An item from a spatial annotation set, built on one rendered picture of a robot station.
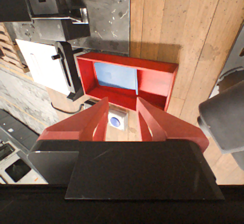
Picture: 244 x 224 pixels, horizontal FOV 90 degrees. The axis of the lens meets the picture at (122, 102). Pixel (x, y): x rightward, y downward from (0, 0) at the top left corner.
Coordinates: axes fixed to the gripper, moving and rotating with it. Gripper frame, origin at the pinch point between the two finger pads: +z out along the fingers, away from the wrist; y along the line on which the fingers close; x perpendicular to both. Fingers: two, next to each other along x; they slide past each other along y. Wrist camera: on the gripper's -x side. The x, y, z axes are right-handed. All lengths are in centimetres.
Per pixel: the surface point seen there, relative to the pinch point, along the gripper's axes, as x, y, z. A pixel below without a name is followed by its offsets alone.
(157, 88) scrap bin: 7.8, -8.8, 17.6
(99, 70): 6.5, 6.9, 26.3
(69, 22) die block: -6.0, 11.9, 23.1
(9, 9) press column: -9, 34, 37
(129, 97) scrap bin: 12.8, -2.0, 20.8
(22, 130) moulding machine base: 413, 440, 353
